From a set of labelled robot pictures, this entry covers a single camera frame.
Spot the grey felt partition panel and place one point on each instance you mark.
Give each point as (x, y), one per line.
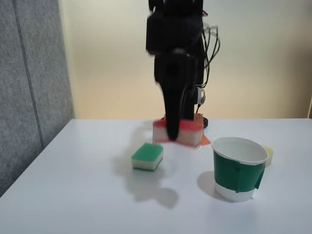
(29, 85)

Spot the green and white sponge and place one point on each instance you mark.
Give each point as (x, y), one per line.
(146, 156)

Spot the white cup with green tape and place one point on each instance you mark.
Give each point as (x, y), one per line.
(234, 178)

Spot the yellow sponge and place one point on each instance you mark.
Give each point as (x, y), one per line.
(269, 156)

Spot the small white circuit board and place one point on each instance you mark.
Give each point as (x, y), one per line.
(201, 96)

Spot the orange tape strip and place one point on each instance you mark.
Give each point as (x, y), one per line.
(206, 141)

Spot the red and white sponge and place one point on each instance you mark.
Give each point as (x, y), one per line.
(190, 135)

